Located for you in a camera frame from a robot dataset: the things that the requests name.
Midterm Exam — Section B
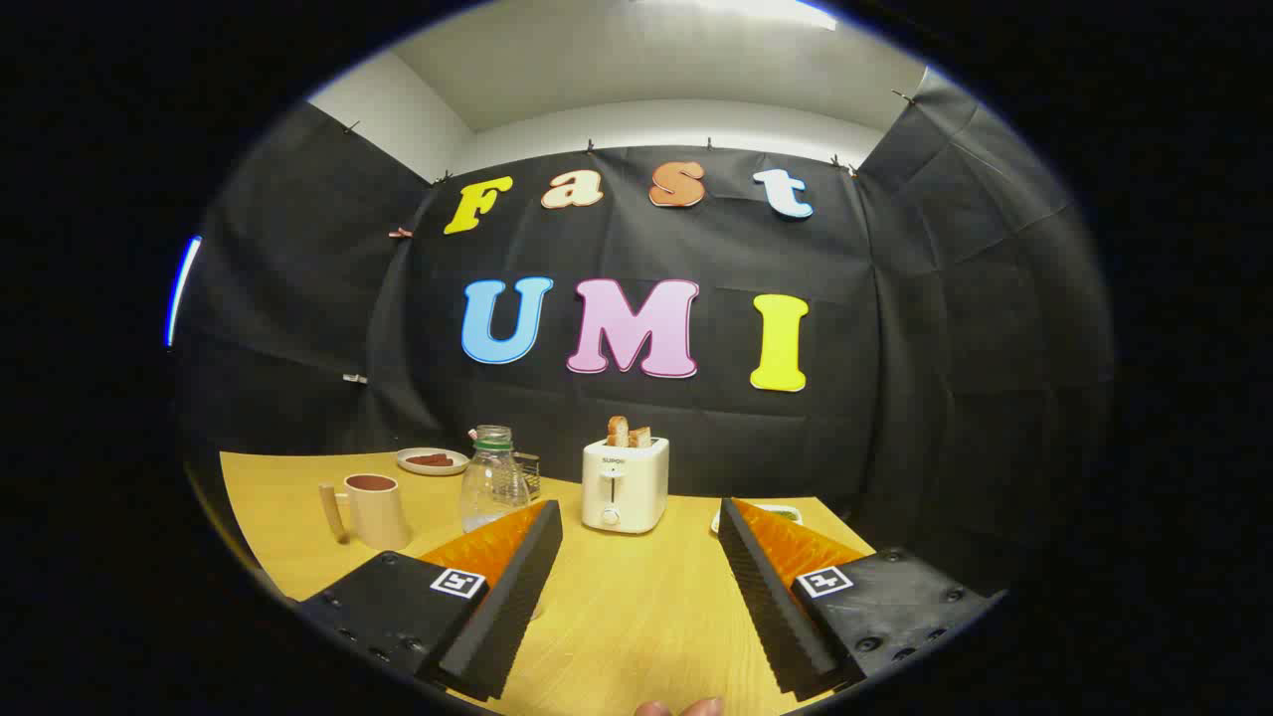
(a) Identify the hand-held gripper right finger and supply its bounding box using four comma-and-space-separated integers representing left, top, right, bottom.
716, 497, 1005, 703

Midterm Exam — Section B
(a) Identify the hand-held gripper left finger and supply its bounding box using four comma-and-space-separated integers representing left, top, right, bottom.
296, 499, 564, 703

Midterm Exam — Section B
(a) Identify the clear plastic juice bottle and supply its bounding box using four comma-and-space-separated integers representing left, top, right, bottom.
458, 425, 531, 534

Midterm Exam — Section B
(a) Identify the beige cup with wooden handle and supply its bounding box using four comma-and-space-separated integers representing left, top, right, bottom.
318, 473, 411, 551

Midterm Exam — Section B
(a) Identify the white divided dish with grains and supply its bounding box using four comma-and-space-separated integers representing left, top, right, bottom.
710, 504, 804, 535

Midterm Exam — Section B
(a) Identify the wooden table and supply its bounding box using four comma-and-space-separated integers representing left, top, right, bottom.
219, 450, 876, 716

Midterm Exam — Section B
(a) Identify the small white plate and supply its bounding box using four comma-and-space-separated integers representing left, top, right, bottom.
396, 447, 470, 476

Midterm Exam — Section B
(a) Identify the white toaster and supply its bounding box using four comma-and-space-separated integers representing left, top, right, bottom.
582, 437, 670, 535

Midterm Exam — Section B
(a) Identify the black backdrop cloth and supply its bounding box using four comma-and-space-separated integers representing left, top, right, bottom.
174, 70, 1115, 598

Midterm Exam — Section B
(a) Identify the computer monitor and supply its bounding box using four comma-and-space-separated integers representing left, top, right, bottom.
164, 236, 203, 347

